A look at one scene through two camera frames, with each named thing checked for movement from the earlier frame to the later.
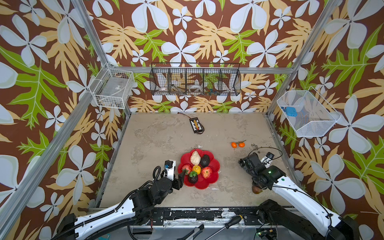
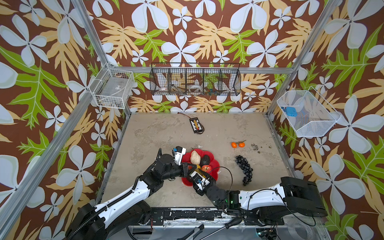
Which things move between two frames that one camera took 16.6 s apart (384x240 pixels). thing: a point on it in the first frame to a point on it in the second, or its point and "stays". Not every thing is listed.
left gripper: (179, 183) to (185, 170)
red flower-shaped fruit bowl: (202, 183) stays
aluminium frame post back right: (308, 47) stays
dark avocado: (205, 160) stays
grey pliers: (191, 235) stays
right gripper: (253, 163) to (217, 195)
